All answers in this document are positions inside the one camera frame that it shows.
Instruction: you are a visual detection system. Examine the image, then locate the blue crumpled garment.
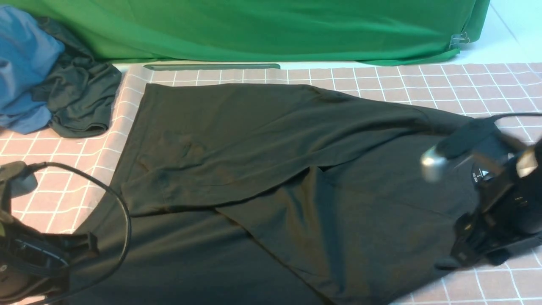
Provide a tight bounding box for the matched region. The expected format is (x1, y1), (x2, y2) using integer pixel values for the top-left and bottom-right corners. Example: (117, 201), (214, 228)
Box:
(0, 5), (65, 134)

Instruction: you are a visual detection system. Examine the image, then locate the metal binder clip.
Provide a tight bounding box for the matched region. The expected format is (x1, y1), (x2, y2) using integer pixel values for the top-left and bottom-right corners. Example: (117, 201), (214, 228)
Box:
(449, 32), (471, 50)

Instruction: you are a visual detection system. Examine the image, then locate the dark gray long-sleeve shirt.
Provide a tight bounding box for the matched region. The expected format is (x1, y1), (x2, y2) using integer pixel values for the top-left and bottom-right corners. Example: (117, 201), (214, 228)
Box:
(68, 83), (477, 305)

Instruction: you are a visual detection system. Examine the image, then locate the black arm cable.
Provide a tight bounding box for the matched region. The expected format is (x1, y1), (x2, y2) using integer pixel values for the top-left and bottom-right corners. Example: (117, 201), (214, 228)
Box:
(487, 111), (542, 123)
(25, 162), (132, 305)

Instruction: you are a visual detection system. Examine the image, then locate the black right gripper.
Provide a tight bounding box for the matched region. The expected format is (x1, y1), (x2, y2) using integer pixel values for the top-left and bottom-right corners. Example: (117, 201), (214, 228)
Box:
(451, 142), (541, 268)

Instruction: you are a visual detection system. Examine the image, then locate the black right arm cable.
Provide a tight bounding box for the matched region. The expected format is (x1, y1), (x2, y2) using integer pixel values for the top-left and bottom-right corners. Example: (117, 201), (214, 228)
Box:
(487, 111), (542, 123)

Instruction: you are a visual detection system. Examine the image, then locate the green backdrop cloth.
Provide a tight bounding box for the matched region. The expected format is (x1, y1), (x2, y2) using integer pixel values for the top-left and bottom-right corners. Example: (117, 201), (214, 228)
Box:
(1, 0), (490, 66)

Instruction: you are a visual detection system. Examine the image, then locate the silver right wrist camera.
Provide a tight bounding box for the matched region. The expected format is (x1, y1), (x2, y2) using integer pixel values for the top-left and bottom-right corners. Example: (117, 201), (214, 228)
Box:
(420, 115), (526, 182)

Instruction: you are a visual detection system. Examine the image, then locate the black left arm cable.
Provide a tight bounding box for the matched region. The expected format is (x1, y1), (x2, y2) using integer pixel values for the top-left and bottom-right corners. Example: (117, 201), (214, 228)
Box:
(25, 162), (132, 305)

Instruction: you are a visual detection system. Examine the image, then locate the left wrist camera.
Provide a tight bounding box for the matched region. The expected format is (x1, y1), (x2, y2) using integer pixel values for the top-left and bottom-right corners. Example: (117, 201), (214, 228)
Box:
(0, 161), (38, 200)

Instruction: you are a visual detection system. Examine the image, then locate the pink grid-patterned table mat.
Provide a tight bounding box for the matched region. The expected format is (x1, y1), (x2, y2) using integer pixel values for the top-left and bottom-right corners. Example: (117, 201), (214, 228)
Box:
(0, 62), (542, 305)

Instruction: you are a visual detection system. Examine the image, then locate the dark crumpled garment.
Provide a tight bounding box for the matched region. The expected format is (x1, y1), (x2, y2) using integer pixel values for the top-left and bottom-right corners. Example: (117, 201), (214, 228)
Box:
(31, 16), (122, 139)

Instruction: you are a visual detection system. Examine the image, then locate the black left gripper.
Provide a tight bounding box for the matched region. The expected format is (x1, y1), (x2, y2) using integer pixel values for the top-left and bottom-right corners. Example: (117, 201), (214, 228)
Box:
(0, 211), (100, 305)

